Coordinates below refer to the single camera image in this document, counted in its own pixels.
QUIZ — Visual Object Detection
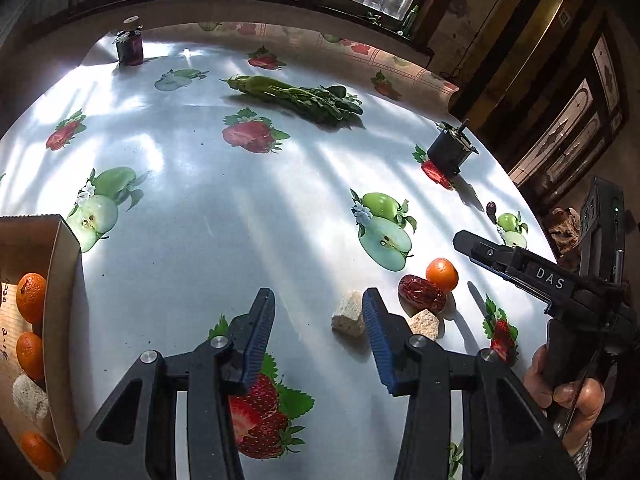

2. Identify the red date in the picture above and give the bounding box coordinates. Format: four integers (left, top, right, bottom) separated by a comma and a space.
398, 274, 447, 312

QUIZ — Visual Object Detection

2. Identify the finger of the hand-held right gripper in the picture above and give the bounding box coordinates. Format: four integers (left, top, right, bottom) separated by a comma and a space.
452, 230, 581, 306

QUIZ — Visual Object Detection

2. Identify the person's right forearm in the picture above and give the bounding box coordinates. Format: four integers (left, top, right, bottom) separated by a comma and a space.
570, 432, 596, 480

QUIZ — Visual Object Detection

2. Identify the large beige stone block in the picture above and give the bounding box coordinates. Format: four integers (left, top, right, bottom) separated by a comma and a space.
12, 374, 49, 423

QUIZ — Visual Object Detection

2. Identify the person's right hand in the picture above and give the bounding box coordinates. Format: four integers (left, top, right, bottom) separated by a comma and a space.
522, 345, 606, 456

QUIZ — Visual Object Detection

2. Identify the fruit printed tablecloth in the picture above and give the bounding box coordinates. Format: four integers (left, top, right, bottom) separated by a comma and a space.
0, 20, 561, 480

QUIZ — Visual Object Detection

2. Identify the beige sugarcane chunk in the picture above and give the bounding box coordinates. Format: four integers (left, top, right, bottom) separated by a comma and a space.
406, 309, 443, 342
331, 290, 365, 337

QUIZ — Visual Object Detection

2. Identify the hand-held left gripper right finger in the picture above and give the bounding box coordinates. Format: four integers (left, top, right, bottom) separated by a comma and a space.
362, 287, 583, 480

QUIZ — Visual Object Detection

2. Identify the brown gnarled wood piece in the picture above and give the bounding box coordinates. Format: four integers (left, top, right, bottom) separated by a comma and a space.
544, 207, 583, 261

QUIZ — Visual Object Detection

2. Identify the green leafy vegetable bunch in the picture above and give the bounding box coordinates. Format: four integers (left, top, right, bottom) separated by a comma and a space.
221, 75, 364, 124

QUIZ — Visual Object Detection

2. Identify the wooden glass-panel door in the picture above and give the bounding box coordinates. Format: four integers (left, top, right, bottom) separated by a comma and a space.
450, 0, 631, 201

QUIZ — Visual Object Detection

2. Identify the small orange tangerine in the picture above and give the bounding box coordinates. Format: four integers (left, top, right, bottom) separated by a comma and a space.
19, 431, 63, 473
426, 257, 459, 292
16, 331, 47, 382

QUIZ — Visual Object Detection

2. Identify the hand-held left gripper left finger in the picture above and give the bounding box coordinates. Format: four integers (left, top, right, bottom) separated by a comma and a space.
60, 287, 277, 480

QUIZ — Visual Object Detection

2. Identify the large orange tangerine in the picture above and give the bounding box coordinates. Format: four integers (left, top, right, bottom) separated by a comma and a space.
16, 272, 47, 324

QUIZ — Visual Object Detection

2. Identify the brown cardboard box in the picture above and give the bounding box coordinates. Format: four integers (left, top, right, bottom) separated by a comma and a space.
0, 214, 83, 476

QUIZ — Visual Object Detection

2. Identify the small black motor block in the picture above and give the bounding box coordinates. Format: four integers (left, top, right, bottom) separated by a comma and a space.
426, 120, 471, 177

